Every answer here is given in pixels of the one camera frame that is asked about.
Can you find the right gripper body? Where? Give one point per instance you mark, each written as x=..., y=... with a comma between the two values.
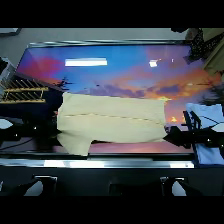
x=178, y=137

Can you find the cream T-shirt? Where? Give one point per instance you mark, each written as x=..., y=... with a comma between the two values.
x=110, y=120

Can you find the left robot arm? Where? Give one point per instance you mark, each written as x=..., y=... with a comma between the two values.
x=26, y=131

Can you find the light blue garment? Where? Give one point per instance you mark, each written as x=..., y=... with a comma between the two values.
x=206, y=113

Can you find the black dotted garment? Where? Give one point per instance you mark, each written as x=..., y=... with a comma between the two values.
x=200, y=45

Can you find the black pinstriped garment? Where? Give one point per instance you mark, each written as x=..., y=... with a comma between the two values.
x=179, y=30

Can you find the silver frame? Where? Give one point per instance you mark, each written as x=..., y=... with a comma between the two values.
x=126, y=164

